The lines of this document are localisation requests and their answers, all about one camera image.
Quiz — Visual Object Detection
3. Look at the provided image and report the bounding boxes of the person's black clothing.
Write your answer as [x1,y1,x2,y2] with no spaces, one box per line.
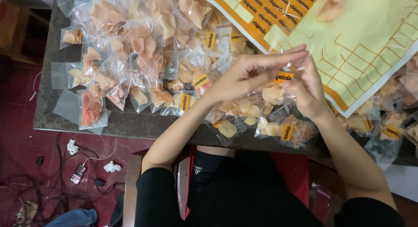
[135,150,405,227]

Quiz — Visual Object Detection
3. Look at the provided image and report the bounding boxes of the white crumpled tissue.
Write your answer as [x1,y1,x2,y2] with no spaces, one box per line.
[103,160,121,173]
[67,139,79,156]

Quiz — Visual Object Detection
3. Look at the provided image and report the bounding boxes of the thin white cord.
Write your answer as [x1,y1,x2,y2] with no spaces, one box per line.
[29,71,42,102]

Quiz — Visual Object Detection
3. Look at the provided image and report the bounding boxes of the brown wooden furniture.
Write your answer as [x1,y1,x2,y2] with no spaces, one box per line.
[0,0,50,65]

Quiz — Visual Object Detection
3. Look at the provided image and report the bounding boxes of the power strip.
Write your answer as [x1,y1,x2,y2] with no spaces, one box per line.
[70,164,87,185]

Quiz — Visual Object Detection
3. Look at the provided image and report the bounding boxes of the beige crumpled rag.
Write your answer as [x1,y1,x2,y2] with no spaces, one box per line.
[14,201,39,226]

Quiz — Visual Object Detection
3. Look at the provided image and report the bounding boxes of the small clear chip packet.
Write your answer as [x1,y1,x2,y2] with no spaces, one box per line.
[261,62,303,106]

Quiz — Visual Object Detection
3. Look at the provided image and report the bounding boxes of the person's right hand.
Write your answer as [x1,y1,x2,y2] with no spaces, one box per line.
[283,51,331,120]

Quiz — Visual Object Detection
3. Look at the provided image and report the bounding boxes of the blue cloth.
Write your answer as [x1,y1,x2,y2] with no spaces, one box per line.
[44,208,98,227]

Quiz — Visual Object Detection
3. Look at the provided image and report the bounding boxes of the pile of clear chip bags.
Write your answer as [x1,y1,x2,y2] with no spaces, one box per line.
[51,0,418,165]

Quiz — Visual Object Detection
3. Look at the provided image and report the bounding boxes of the red plastic chair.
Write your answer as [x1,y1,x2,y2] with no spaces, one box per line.
[122,145,311,227]

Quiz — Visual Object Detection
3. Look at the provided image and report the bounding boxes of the white cable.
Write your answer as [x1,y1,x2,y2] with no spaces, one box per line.
[82,137,118,166]

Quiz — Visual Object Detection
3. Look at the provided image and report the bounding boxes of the pale pink chips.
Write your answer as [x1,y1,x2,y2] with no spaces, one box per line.
[316,0,345,22]

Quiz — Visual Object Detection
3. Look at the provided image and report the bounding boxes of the yellow orange sticker sheet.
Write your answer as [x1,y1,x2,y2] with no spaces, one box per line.
[194,0,418,118]

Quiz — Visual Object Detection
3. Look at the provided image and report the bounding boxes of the tangle of black cables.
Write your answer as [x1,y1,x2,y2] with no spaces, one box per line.
[0,132,126,222]

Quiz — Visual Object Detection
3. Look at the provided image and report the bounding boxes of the person's left hand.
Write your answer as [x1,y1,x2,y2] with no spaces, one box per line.
[204,43,308,106]

